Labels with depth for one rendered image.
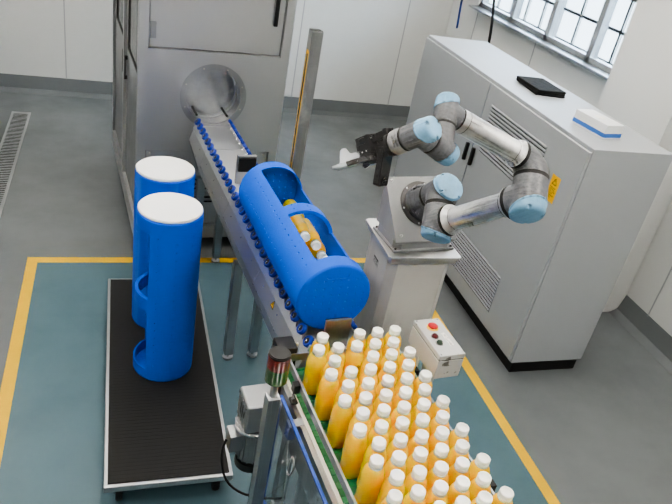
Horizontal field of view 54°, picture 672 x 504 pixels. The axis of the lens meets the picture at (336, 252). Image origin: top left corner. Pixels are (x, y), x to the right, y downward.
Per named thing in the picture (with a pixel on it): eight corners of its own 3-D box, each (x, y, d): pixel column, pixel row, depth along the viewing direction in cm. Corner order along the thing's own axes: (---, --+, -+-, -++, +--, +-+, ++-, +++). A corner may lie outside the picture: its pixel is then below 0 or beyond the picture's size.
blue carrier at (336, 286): (294, 214, 320) (301, 160, 306) (363, 325, 252) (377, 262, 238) (236, 217, 309) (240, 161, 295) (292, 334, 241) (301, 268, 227)
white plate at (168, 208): (184, 188, 306) (184, 190, 306) (126, 197, 289) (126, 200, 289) (215, 215, 289) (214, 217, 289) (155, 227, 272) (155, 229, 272)
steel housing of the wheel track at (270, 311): (231, 170, 429) (236, 120, 412) (356, 408, 261) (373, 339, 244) (186, 170, 418) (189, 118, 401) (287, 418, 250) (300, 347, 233)
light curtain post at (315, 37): (277, 302, 421) (320, 28, 336) (280, 307, 416) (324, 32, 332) (268, 302, 419) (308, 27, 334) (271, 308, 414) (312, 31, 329)
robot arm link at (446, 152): (464, 132, 202) (443, 115, 195) (460, 165, 198) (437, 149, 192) (444, 139, 208) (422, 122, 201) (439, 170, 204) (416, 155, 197)
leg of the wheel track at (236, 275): (231, 353, 371) (242, 258, 340) (233, 360, 367) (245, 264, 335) (221, 354, 369) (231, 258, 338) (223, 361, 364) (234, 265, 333)
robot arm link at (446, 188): (448, 187, 265) (467, 175, 253) (444, 217, 261) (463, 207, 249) (422, 177, 262) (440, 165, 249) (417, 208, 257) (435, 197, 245)
